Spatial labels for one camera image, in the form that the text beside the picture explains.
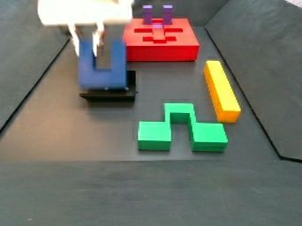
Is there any green stepped block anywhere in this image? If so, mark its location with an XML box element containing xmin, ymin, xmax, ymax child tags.
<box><xmin>136</xmin><ymin>102</ymin><xmax>228</xmax><ymax>153</ymax></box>

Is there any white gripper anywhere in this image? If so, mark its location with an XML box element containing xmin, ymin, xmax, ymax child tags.
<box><xmin>37</xmin><ymin>0</ymin><xmax>135</xmax><ymax>57</ymax></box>

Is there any yellow long bar block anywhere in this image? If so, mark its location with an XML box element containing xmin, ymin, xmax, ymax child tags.
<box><xmin>204</xmin><ymin>60</ymin><xmax>241</xmax><ymax>123</ymax></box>

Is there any black L-shaped fixture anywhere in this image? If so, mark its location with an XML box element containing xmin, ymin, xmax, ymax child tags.
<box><xmin>79</xmin><ymin>71</ymin><xmax>136</xmax><ymax>102</ymax></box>

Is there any red puzzle base board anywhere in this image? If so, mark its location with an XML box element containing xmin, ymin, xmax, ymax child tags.
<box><xmin>123</xmin><ymin>19</ymin><xmax>199</xmax><ymax>62</ymax></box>

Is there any blue U-shaped block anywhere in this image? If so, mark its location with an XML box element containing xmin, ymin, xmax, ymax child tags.
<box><xmin>77</xmin><ymin>39</ymin><xmax>127</xmax><ymax>89</ymax></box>

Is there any purple U-shaped block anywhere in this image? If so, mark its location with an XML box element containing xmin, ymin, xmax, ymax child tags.
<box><xmin>143</xmin><ymin>4</ymin><xmax>174</xmax><ymax>26</ymax></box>

